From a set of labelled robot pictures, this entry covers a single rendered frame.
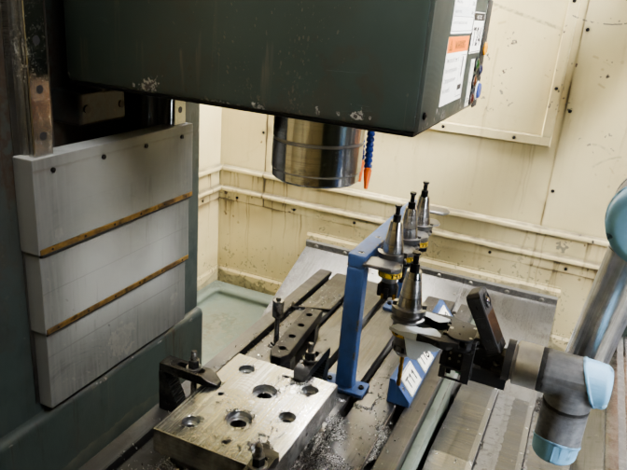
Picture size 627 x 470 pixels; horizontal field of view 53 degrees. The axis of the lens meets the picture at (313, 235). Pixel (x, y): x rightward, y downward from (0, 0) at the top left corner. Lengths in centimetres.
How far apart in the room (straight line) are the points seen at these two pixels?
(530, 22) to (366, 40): 113
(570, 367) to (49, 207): 93
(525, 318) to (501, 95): 70
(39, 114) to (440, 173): 132
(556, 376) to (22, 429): 100
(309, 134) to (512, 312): 126
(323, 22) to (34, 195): 58
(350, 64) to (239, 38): 19
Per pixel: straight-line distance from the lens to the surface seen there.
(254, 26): 100
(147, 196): 143
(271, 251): 243
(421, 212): 151
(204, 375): 127
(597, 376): 111
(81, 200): 128
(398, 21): 91
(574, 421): 114
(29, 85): 117
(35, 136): 119
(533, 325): 210
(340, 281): 196
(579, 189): 206
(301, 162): 104
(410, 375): 145
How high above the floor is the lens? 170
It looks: 20 degrees down
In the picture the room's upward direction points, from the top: 5 degrees clockwise
